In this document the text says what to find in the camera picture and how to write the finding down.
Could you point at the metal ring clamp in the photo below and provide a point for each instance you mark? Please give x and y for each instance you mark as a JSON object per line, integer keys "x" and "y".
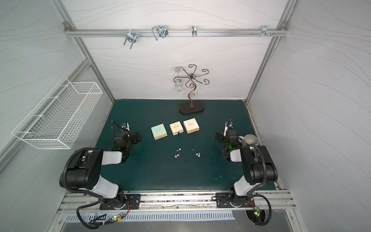
{"x": 194, "y": 31}

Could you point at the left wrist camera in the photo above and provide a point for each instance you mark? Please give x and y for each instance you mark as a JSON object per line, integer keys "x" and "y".
{"x": 125, "y": 127}

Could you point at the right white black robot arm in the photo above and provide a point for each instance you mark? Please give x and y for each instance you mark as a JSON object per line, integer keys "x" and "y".
{"x": 257, "y": 165}

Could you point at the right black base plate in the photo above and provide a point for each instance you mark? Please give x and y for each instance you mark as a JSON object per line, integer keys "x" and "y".
{"x": 229, "y": 200}

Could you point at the metal hook clamp centre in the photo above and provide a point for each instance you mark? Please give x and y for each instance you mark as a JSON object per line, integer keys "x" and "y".
{"x": 159, "y": 31}

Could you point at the white slotted cable duct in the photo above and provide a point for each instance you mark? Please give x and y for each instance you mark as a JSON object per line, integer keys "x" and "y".
{"x": 143, "y": 216}

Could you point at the clear glass on wall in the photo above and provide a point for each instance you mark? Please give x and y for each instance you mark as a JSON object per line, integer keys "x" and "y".
{"x": 178, "y": 84}

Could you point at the small cream jewelry box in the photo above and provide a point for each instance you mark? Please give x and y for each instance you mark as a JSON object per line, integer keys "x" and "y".
{"x": 176, "y": 128}

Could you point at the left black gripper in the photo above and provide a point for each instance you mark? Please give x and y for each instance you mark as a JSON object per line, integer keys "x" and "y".
{"x": 132, "y": 137}

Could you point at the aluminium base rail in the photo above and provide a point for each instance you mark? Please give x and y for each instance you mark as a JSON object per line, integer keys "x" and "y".
{"x": 206, "y": 200}

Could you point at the grey ribbed ceramic cup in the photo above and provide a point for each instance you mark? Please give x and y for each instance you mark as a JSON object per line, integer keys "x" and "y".
{"x": 248, "y": 139}

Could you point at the aluminium overhead rail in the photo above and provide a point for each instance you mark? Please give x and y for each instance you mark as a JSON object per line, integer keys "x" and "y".
{"x": 147, "y": 33}

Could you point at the metal hook clamp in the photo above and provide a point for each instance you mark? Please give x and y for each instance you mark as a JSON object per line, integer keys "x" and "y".
{"x": 159, "y": 31}
{"x": 130, "y": 38}

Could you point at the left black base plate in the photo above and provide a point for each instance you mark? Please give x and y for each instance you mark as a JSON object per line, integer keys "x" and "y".
{"x": 130, "y": 201}

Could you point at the metal hook clamp left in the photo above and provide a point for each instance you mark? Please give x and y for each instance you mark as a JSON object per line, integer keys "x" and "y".
{"x": 130, "y": 38}

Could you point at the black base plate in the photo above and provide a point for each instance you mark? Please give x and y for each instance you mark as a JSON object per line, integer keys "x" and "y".
{"x": 229, "y": 200}
{"x": 130, "y": 201}

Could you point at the mint green jewelry box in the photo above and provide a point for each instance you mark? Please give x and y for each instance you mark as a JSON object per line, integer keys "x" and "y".
{"x": 159, "y": 131}

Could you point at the bronze swirl jewelry stand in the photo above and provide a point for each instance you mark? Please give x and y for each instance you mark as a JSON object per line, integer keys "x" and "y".
{"x": 191, "y": 106}

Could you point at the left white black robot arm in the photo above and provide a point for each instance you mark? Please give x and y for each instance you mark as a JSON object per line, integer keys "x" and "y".
{"x": 82, "y": 173}

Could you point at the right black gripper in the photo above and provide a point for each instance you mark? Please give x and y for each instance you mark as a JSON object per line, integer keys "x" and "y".
{"x": 221, "y": 136}

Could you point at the large cream drawer jewelry box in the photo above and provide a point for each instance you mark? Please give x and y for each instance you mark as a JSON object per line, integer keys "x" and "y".
{"x": 191, "y": 125}

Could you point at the white wire basket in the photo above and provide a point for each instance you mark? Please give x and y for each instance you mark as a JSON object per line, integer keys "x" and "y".
{"x": 56, "y": 121}

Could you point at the metal clamp right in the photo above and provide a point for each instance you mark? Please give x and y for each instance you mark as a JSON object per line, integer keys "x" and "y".
{"x": 264, "y": 33}

